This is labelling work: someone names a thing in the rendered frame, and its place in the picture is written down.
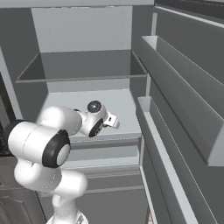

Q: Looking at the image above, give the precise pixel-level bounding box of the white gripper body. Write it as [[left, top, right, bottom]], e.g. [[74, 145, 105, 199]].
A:
[[110, 114, 122, 130]]

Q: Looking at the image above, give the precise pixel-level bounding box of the grey fridge drawer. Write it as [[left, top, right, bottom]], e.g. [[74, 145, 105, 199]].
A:
[[61, 143, 142, 178]]

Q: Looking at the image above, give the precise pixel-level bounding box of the grey fridge door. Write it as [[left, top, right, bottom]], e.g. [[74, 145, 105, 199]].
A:
[[131, 0, 224, 224]]

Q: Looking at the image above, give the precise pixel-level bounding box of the grey open fridge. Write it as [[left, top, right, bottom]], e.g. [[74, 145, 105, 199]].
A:
[[0, 0, 156, 224]]

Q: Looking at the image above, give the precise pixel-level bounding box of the grey door bin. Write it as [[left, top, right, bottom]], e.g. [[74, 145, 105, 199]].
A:
[[141, 35, 224, 167], [136, 95, 219, 224]]

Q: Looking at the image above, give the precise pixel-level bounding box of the dark grey cupboard door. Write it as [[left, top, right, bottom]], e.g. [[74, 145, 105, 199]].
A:
[[0, 157, 47, 224]]

